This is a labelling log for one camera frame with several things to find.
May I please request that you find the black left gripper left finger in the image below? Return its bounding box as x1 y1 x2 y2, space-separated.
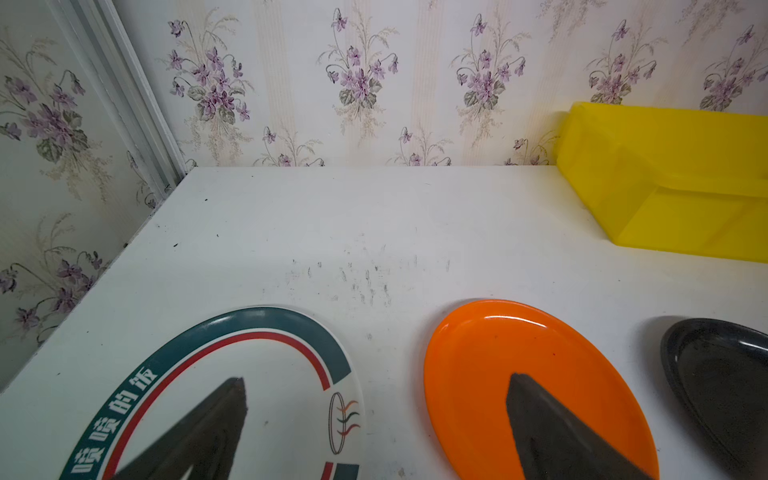
115 377 248 479

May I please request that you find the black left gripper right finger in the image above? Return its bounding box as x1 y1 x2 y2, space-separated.
506 373 649 479

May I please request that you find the white plate green red rim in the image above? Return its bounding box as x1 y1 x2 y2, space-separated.
61 306 367 479

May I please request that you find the orange plastic plate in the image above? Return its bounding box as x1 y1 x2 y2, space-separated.
424 300 660 479

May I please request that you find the yellow plastic bin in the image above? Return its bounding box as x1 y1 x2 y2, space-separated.
556 102 767 263

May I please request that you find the black round plate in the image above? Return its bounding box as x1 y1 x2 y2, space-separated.
660 318 767 479

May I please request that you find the aluminium frame post left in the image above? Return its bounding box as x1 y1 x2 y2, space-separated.
46 1 187 200

